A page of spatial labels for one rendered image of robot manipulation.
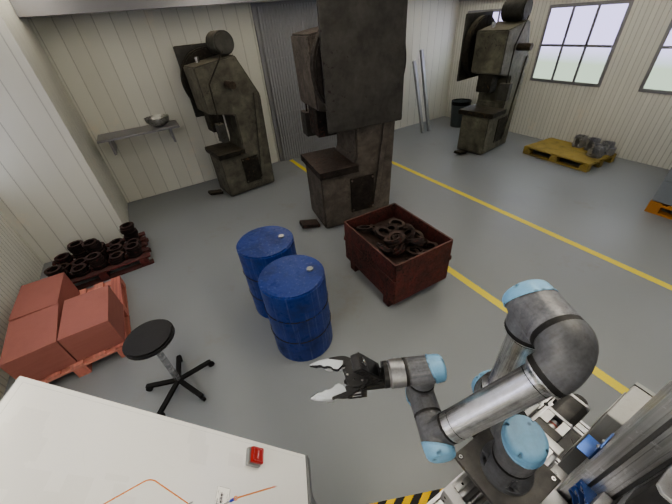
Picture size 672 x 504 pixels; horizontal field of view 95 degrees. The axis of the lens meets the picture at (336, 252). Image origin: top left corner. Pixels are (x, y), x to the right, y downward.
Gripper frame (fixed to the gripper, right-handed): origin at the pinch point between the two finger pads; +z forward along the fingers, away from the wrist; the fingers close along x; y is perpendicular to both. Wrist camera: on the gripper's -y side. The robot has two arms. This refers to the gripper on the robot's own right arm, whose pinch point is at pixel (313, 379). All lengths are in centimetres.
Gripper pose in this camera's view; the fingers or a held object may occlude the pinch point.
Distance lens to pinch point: 89.1
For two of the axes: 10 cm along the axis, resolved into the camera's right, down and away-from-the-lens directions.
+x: -1.0, -7.0, 7.0
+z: -9.9, 1.1, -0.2
